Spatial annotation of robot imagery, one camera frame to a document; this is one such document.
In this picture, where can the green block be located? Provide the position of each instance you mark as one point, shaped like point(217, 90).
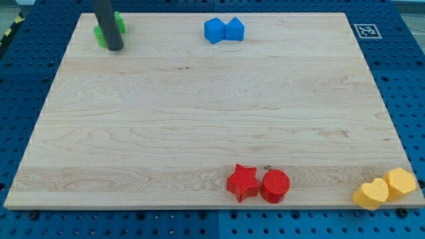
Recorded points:
point(120, 22)
point(99, 36)

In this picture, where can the light wooden board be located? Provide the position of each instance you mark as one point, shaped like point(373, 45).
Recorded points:
point(162, 123)

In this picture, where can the red star block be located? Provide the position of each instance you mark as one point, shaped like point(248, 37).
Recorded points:
point(243, 183)

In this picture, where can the red cylinder block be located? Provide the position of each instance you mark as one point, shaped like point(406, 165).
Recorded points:
point(275, 185)

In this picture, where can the blue cube block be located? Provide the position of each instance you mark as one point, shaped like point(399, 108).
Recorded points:
point(214, 30)

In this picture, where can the blue pentagon block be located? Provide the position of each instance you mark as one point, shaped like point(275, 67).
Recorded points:
point(234, 30)

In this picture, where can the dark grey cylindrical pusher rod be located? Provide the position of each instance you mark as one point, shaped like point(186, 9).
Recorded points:
point(106, 19)

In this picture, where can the yellow heart block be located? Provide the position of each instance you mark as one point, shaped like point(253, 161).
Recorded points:
point(371, 195)

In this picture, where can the black white fiducial marker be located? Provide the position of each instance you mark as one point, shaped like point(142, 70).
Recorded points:
point(367, 31)

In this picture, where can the yellow hexagon block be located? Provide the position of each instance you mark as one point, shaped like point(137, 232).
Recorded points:
point(400, 184)

